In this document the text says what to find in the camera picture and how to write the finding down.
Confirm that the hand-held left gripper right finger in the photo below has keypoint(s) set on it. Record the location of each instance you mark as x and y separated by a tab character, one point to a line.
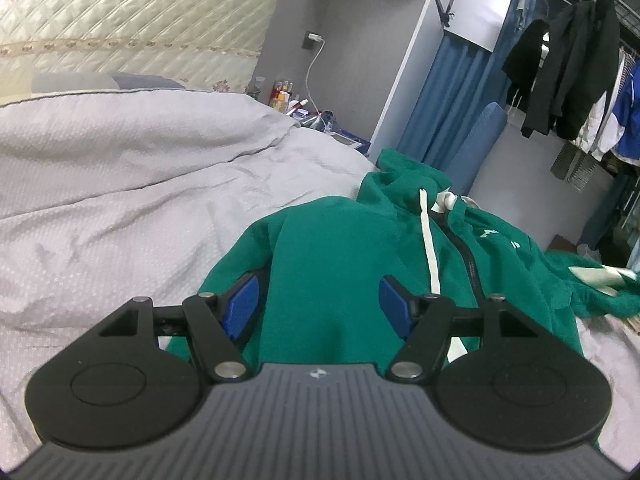
395	305

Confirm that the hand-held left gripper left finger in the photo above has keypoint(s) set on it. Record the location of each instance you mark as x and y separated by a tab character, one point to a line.
242	305

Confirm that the green hoodie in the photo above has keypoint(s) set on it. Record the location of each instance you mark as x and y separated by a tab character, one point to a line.
325	240

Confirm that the grey bed sheet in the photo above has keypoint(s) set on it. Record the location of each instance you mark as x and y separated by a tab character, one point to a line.
125	185

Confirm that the white flat box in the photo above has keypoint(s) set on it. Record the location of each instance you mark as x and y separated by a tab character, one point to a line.
347	141

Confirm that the blue chair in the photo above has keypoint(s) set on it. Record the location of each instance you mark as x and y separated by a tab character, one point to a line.
482	135

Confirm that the group of small bottles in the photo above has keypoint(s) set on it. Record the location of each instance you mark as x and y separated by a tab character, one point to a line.
280	97

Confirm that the blue curtain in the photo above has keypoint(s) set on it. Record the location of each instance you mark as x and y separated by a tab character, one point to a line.
450	100

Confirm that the striped hanging garment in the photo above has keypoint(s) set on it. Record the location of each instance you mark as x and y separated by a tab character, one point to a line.
572	165

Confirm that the patchwork pillow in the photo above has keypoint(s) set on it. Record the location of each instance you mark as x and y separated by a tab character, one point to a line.
140	82

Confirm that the grey wardrobe cabinet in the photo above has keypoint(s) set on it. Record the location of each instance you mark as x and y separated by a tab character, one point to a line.
360	60

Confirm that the white hanging jacket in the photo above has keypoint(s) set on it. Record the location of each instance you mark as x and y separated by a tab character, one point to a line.
597	125

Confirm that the blue and white jersey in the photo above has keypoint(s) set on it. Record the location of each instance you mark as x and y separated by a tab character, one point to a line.
627	120

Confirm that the black hanging jacket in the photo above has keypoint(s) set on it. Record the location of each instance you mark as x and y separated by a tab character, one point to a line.
580	60

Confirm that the cream quilted headboard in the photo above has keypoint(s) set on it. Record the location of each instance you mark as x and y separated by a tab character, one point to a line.
125	10

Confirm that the white wall charger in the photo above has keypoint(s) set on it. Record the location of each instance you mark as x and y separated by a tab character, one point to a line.
312	41

